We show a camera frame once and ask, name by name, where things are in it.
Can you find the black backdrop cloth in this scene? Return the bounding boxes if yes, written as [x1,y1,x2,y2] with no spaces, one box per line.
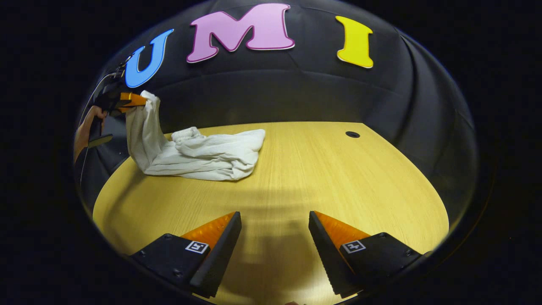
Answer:
[74,0,479,221]

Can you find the white jeans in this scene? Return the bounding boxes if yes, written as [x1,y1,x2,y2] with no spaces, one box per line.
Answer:
[125,90,266,182]

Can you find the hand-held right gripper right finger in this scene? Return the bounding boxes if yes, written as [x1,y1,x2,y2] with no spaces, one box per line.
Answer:
[308,211,424,299]

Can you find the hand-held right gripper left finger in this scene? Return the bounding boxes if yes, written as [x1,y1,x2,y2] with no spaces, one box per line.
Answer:
[130,211,243,299]

